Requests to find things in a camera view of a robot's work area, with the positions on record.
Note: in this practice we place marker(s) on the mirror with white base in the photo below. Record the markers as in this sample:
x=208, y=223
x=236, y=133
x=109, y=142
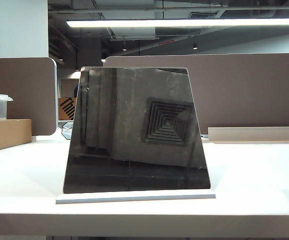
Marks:
x=134, y=130

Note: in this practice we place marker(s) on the black ceiling spotlight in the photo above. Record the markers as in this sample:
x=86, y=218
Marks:
x=195, y=46
x=124, y=49

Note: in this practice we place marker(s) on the orange box with black print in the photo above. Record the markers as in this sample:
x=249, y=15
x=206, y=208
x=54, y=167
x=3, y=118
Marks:
x=67, y=108

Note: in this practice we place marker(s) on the long ceiling light strip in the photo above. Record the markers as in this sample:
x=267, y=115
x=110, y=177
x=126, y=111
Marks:
x=184, y=22

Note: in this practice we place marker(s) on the brown desk partition panel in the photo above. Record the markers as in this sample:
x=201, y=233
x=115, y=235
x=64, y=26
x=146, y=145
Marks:
x=247, y=90
x=22, y=87

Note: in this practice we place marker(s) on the long white flat box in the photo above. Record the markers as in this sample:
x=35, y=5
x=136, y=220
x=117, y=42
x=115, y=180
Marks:
x=257, y=134

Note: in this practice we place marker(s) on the brown cardboard box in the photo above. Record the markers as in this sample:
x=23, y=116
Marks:
x=7, y=135

